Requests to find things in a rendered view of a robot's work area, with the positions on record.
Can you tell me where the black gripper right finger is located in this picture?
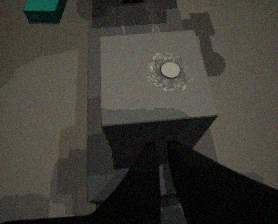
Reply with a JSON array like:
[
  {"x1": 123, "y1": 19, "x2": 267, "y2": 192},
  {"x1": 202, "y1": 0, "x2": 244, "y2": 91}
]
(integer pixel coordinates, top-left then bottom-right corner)
[{"x1": 167, "y1": 140, "x2": 278, "y2": 224}]

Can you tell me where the teal rectangular block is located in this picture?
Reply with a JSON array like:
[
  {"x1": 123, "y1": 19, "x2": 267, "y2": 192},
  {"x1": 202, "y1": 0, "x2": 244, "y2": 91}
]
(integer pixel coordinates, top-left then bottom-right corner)
[{"x1": 23, "y1": 0, "x2": 67, "y2": 23}]

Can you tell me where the blue arbor press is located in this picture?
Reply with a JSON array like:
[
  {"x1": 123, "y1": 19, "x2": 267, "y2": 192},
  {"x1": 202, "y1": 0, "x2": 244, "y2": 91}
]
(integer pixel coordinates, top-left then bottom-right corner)
[{"x1": 86, "y1": 0, "x2": 218, "y2": 204}]

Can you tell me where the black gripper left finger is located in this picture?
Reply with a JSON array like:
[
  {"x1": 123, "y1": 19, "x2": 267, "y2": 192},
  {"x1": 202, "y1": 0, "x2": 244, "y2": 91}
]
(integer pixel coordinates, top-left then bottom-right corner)
[{"x1": 1, "y1": 142, "x2": 161, "y2": 224}]

